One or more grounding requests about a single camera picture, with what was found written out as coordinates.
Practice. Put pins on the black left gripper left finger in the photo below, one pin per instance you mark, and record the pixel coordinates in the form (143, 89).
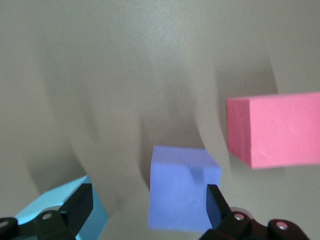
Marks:
(75, 215)

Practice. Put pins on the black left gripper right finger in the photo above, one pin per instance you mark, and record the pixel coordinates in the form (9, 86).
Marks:
(225, 225)

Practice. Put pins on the blue foam block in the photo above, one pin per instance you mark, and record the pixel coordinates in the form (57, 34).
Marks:
(98, 215)

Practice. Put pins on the purple foam block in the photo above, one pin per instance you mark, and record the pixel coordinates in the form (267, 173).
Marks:
(175, 195)

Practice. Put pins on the red foam block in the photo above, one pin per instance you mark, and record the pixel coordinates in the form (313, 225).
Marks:
(282, 130)

